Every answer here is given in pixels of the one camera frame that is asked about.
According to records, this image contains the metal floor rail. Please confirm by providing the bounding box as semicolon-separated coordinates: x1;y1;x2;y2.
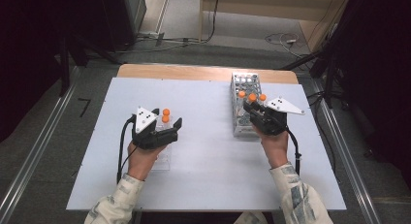
0;67;80;224
311;78;382;224

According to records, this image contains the left hand-held gripper cable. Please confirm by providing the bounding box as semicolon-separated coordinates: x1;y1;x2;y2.
116;115;136;184

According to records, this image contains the person's left hand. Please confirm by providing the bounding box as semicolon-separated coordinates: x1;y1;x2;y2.
127;141;170;181

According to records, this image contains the floor cable bundle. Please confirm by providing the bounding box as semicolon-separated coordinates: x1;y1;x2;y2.
115;31;207;53

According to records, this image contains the black cabinet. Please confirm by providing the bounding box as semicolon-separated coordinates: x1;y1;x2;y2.
64;0;147;53

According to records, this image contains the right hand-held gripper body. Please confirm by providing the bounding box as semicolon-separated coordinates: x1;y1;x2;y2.
249;96;306;137

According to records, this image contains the hand-held gripper cable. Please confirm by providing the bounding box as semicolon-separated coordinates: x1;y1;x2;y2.
285;126;302;176
116;115;136;184

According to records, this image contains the metal test tube rack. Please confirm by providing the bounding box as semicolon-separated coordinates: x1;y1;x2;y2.
230;72;264;138

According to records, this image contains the black stand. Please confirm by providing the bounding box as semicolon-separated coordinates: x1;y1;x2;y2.
280;39;343;109

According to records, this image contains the dark curtain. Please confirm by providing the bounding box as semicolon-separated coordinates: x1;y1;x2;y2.
0;0;66;141
335;0;411;186

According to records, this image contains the right hand-held gripper cable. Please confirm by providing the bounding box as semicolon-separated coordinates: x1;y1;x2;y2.
285;126;302;176

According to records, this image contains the black floor cable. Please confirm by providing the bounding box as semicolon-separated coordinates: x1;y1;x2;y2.
306;91;328;144

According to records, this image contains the clear plastic test tube rack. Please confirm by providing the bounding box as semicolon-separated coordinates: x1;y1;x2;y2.
149;115;174;172

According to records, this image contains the person's right hand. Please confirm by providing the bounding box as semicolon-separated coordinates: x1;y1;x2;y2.
254;126;290;170

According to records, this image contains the white table board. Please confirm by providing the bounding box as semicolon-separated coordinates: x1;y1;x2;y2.
66;77;347;212

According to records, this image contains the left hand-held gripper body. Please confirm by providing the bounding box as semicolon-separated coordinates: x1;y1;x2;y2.
131;106;179;151

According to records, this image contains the grey floor socket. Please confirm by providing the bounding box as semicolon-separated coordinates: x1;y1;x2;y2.
139;30;166;48

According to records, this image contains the wooden table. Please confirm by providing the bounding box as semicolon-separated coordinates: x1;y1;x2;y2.
116;63;299;85

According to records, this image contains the black hanging cable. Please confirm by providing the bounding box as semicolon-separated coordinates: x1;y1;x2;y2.
206;0;221;43

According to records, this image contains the white cable with plug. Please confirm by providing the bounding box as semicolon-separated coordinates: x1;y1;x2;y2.
265;32;300;50

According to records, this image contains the light wooden furniture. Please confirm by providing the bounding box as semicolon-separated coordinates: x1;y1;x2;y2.
199;0;353;52

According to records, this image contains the person's lap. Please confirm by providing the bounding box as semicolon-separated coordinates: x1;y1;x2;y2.
234;211;269;224

